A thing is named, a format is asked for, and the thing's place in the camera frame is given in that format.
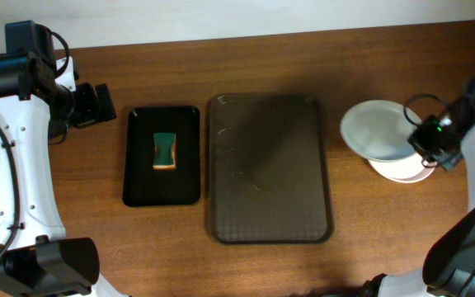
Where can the pinkish white plate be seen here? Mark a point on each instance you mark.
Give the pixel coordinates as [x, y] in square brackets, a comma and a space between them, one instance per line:
[406, 170]

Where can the pale green plate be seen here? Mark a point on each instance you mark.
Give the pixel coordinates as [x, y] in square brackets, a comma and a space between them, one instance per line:
[377, 130]

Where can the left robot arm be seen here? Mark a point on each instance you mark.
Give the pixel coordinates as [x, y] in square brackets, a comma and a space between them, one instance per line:
[41, 99]

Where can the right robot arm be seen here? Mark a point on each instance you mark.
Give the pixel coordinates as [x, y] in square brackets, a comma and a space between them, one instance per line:
[449, 267]

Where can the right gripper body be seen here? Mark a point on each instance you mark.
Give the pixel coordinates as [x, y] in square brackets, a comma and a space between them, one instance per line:
[428, 143]

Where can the brown serving tray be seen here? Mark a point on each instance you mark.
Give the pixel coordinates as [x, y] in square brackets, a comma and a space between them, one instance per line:
[267, 170]

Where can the black water tray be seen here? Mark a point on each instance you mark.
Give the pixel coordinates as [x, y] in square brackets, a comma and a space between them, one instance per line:
[145, 186]

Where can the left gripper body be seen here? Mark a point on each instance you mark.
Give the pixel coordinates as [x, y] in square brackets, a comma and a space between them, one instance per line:
[82, 106]

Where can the green orange sponge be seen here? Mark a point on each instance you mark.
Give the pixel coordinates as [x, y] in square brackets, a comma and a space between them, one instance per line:
[164, 151]

